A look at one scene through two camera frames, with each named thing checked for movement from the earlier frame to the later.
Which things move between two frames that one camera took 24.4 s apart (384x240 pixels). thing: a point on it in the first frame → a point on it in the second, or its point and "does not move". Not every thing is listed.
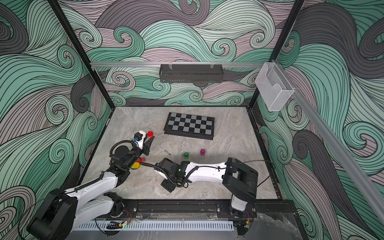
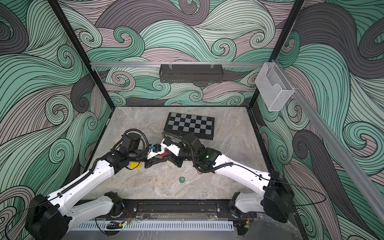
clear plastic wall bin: x=274 y=86 does not move
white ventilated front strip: x=156 y=225 does not move
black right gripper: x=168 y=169 → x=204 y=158
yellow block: x=135 y=165 does not move
